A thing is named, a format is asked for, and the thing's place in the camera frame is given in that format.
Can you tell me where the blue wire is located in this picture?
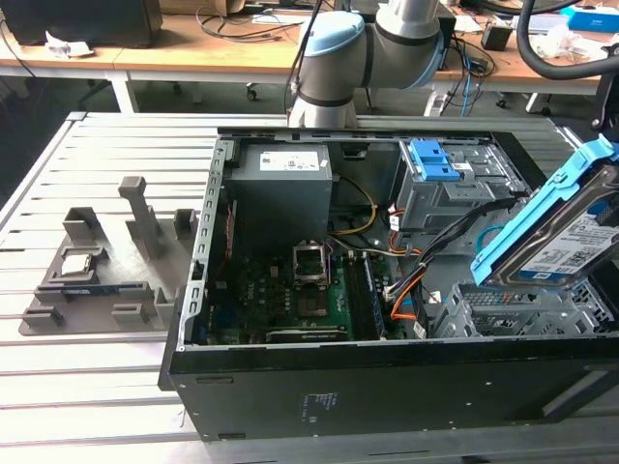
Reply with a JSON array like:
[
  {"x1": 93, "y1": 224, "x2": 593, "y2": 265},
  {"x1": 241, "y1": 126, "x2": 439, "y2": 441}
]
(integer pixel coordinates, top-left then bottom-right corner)
[{"x1": 476, "y1": 225, "x2": 500, "y2": 253}]

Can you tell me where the hard disk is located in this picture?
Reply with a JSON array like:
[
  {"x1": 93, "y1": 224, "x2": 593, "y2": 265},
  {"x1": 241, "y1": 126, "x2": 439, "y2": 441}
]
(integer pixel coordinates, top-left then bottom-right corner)
[{"x1": 471, "y1": 134, "x2": 619, "y2": 291}]

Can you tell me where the silver CPU chip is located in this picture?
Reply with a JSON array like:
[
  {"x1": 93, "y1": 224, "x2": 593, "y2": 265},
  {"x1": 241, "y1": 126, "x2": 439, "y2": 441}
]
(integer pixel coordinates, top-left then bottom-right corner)
[{"x1": 61, "y1": 253, "x2": 93, "y2": 277}]

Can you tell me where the black graphics card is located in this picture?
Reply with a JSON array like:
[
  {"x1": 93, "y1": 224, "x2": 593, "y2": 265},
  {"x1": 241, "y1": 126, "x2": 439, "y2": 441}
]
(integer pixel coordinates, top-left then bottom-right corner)
[{"x1": 264, "y1": 326, "x2": 349, "y2": 344}]

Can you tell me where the thick black cable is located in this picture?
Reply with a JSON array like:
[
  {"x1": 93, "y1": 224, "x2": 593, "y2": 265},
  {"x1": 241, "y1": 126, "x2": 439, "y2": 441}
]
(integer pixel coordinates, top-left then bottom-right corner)
[{"x1": 515, "y1": 0, "x2": 619, "y2": 78}]

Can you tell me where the blue cardboard box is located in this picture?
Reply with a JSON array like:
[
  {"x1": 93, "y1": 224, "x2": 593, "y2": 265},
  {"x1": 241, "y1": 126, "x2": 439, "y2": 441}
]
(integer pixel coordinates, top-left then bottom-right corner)
[{"x1": 559, "y1": 3, "x2": 619, "y2": 33}]

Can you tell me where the small black box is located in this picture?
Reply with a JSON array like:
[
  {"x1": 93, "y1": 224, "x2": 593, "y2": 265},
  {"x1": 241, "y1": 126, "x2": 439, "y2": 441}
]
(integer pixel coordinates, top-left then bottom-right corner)
[{"x1": 481, "y1": 21, "x2": 514, "y2": 52}]

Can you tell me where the blue plastic drive latch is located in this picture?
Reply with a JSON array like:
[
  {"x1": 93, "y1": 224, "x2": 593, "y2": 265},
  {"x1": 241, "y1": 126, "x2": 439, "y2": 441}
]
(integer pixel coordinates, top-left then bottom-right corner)
[{"x1": 408, "y1": 138, "x2": 465, "y2": 183}]

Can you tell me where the crumpled white paper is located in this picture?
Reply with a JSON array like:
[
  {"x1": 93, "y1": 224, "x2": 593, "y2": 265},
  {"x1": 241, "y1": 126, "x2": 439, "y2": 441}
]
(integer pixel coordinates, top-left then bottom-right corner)
[{"x1": 44, "y1": 29, "x2": 93, "y2": 58}]

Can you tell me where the CPU socket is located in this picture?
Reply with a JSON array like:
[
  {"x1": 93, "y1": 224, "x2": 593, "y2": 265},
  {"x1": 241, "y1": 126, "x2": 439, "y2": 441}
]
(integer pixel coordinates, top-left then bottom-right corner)
[{"x1": 291, "y1": 239, "x2": 330, "y2": 291}]

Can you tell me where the grey power supply unit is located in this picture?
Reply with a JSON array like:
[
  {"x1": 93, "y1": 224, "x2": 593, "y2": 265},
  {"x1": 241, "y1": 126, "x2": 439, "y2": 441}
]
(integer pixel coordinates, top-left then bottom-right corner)
[{"x1": 224, "y1": 143, "x2": 335, "y2": 243}]

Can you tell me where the wooden desk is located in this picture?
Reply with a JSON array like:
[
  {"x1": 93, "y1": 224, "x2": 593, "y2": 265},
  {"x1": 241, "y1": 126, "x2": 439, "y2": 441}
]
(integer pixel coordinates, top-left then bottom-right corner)
[{"x1": 0, "y1": 0, "x2": 619, "y2": 115}]

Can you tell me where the black open PC case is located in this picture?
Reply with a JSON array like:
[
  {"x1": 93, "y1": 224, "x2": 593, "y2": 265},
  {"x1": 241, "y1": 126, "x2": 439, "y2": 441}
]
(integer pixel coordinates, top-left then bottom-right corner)
[{"x1": 158, "y1": 126, "x2": 619, "y2": 442}]

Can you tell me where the green motherboard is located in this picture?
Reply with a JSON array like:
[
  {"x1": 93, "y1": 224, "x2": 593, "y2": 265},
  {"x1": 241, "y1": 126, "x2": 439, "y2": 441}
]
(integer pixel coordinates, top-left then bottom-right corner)
[{"x1": 205, "y1": 241, "x2": 388, "y2": 345}]

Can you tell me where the black wire bundle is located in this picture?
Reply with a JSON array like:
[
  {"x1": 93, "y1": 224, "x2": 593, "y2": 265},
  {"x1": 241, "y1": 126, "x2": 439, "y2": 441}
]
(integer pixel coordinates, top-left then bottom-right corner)
[{"x1": 386, "y1": 192, "x2": 528, "y2": 301}]

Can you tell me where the grey metal disk bay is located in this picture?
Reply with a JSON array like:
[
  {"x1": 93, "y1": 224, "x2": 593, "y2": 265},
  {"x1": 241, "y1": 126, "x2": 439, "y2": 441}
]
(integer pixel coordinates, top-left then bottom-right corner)
[{"x1": 432, "y1": 282, "x2": 605, "y2": 339}]

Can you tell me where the grey parts rack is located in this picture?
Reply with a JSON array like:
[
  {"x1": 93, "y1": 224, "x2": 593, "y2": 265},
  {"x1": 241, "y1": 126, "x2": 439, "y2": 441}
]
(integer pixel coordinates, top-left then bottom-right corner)
[{"x1": 17, "y1": 174, "x2": 199, "y2": 335}]

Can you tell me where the large black box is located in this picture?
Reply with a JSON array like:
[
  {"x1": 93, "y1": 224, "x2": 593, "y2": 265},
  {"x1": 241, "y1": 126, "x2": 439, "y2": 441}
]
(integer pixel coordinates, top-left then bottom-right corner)
[{"x1": 2, "y1": 0, "x2": 163, "y2": 49}]

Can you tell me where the thin black cable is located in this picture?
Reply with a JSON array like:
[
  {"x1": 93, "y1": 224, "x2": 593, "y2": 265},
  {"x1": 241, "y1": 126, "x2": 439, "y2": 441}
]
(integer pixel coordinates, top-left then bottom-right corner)
[{"x1": 288, "y1": 0, "x2": 323, "y2": 93}]

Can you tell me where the orange wire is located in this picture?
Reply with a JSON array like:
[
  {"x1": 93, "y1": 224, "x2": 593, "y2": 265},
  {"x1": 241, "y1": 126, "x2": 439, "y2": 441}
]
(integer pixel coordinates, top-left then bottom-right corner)
[{"x1": 389, "y1": 289, "x2": 422, "y2": 323}]

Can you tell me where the yellow wire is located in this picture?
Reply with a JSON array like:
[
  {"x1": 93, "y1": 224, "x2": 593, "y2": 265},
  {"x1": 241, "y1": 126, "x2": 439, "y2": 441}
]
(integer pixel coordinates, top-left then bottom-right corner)
[{"x1": 331, "y1": 176, "x2": 378, "y2": 238}]

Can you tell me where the grey metal drive cage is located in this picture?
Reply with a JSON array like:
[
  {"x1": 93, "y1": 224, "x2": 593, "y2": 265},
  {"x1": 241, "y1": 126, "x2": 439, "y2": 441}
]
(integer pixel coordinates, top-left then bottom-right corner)
[{"x1": 394, "y1": 139, "x2": 528, "y2": 233}]

